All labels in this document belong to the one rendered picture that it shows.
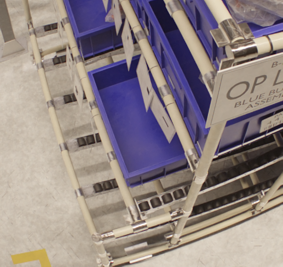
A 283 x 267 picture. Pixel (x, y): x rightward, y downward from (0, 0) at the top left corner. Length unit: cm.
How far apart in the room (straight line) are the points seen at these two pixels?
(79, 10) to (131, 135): 55
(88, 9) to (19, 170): 91
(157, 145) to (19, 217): 97
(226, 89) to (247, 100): 10
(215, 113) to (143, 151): 76
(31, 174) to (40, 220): 24
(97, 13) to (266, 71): 116
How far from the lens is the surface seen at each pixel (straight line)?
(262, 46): 85
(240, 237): 244
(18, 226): 246
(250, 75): 90
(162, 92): 145
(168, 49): 128
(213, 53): 100
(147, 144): 173
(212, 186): 172
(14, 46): 278
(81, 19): 199
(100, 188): 198
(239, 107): 101
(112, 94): 181
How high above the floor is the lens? 234
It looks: 66 degrees down
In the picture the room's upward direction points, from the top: 4 degrees clockwise
